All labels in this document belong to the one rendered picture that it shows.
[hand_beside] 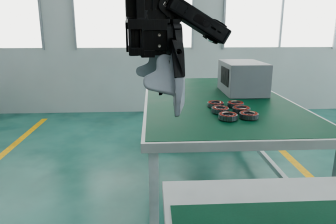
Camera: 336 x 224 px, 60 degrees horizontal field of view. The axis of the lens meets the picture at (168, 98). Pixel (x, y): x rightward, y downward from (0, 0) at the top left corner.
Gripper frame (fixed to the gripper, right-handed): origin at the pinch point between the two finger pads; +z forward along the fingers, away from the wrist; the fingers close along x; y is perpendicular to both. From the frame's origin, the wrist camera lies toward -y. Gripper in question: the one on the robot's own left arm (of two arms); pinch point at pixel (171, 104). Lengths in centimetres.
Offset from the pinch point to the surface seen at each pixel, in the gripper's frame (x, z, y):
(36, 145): -282, 115, 96
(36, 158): -245, 115, 88
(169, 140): -83, 40, -16
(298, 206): -23, 40, -44
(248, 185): -37, 41, -35
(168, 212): -28.0, 40.5, -4.9
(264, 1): -369, -51, -218
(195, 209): -27, 40, -13
